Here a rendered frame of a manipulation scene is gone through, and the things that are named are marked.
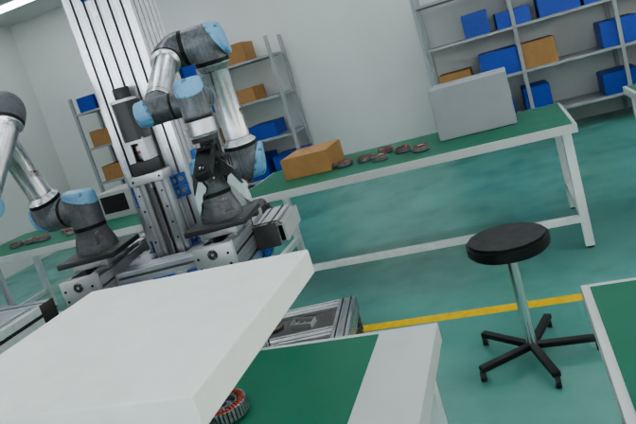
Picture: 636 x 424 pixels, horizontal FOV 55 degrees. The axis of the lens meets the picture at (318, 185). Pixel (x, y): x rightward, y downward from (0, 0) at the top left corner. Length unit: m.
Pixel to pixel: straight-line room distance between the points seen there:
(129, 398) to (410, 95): 7.40
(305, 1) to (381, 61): 1.25
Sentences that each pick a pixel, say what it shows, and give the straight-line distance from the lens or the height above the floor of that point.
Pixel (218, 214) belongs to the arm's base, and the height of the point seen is 1.06.
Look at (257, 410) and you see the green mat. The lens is 1.46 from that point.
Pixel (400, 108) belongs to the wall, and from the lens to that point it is 7.90.
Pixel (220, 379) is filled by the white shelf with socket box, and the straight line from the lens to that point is 0.59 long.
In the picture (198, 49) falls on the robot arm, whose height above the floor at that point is 1.60.
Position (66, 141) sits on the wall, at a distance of 10.02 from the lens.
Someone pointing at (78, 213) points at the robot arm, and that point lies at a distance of 2.32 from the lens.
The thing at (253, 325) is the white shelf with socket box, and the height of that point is 1.20.
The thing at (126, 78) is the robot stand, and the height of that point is 1.60.
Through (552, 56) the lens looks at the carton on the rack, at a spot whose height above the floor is 0.85.
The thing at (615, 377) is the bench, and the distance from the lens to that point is 1.29.
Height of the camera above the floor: 1.43
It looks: 10 degrees down
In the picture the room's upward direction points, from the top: 17 degrees counter-clockwise
